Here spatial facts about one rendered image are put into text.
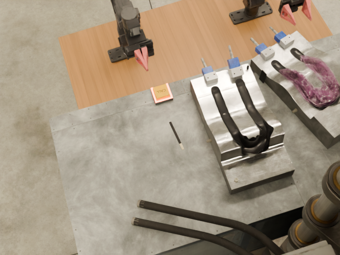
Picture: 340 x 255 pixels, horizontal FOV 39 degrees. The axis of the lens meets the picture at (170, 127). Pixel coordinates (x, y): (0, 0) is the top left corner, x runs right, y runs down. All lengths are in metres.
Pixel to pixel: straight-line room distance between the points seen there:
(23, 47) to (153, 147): 1.69
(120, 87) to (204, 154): 0.49
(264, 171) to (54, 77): 1.77
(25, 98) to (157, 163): 1.46
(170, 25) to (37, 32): 1.39
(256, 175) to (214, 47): 0.67
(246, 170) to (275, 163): 0.12
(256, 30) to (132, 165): 0.87
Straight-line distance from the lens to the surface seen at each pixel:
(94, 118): 2.09
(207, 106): 1.97
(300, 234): 1.61
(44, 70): 3.29
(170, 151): 1.98
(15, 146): 3.07
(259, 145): 1.92
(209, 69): 2.04
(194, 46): 2.24
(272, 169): 1.90
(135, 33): 1.68
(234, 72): 2.01
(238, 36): 2.28
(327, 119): 1.98
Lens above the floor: 2.61
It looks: 63 degrees down
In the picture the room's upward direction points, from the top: 7 degrees counter-clockwise
